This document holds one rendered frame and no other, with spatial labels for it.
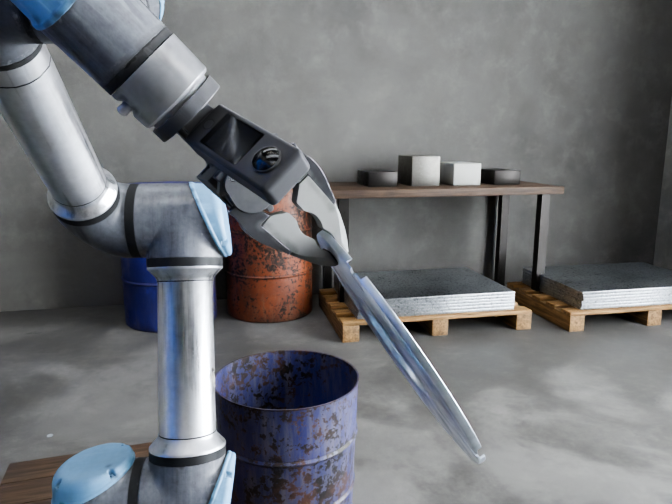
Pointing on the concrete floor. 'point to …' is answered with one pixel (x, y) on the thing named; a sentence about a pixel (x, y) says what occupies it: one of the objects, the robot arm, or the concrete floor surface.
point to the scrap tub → (289, 426)
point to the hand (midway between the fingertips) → (336, 252)
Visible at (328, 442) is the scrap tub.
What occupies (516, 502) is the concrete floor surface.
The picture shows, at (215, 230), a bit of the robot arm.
